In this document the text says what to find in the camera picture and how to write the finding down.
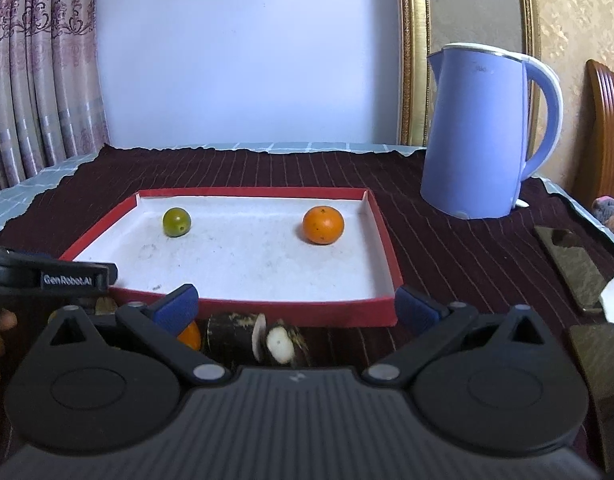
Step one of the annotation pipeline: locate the orange tangerine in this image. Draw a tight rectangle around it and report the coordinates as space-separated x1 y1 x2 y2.
302 205 346 246

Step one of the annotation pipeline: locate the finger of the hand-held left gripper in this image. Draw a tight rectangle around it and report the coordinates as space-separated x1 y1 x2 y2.
62 258 119 293

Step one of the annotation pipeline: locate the dark flat slab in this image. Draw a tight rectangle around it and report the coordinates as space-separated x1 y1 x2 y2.
568 322 614 473

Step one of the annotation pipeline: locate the gold picture frame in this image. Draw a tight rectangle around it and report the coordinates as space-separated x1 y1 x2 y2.
396 0 544 147

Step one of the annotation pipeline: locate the pink patterned curtain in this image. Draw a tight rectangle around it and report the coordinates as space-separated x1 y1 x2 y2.
0 0 111 200

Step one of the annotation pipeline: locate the brown wooden headboard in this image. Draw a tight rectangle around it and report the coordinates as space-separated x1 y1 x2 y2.
573 59 614 207

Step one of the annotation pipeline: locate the dark maroon striped cloth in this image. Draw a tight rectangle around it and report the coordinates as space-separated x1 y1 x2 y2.
0 142 614 476

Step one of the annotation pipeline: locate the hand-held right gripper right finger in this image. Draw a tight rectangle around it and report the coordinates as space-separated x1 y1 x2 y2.
362 285 558 387

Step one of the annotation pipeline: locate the pink crumpled cloth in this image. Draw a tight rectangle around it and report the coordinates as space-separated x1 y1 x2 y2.
591 196 614 250

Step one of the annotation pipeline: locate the small green citrus fruit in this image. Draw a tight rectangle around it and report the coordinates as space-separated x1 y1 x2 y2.
162 207 192 238

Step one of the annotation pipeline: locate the red shallow cardboard tray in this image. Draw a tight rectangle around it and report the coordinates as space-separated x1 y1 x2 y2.
59 187 405 329

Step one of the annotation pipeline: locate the blue electric kettle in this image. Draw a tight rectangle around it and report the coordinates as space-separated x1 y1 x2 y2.
419 42 564 220

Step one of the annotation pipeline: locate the dark green cucumber piece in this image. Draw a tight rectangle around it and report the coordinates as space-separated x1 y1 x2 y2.
265 325 314 367
206 312 268 363

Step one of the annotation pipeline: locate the dark smartphone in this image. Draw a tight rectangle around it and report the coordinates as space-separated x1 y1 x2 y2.
533 225 608 317

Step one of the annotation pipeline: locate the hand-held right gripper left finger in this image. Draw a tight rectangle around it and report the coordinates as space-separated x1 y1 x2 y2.
49 283 232 387

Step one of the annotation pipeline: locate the small orange kumquat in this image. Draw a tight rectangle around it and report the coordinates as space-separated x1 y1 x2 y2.
178 321 202 352

